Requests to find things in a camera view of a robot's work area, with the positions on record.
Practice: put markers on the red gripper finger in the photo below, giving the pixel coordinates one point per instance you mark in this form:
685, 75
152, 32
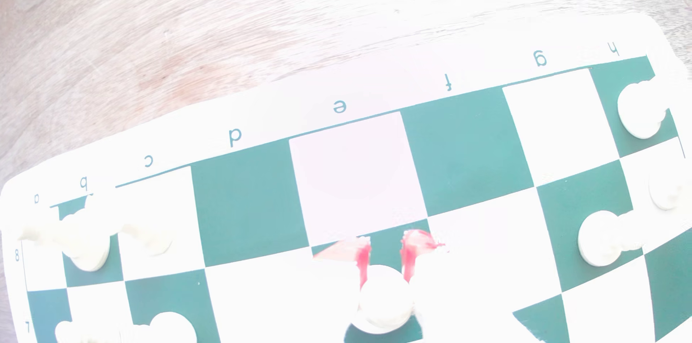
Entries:
359, 256
413, 248

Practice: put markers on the green and white chess mat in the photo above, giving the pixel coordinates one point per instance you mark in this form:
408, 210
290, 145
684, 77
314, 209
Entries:
248, 202

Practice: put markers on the tall white chess piece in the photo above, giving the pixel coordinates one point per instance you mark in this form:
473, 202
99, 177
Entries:
86, 245

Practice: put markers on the white chess pawn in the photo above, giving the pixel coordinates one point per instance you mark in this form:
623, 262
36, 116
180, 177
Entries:
86, 333

